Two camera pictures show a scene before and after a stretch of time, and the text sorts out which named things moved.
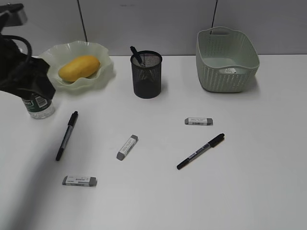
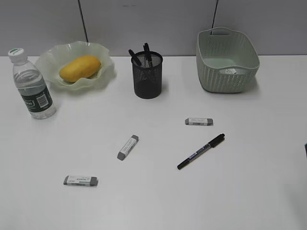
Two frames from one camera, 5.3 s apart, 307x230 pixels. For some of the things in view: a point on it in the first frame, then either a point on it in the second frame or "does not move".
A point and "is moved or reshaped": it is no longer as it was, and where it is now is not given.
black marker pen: x=71 y=125 to x=147 y=52
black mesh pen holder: x=147 y=68 does not move
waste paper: x=228 y=70 does not move
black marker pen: x=136 y=54 is moved or reshaped
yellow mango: x=80 y=67 does not move
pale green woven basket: x=227 y=60 does not move
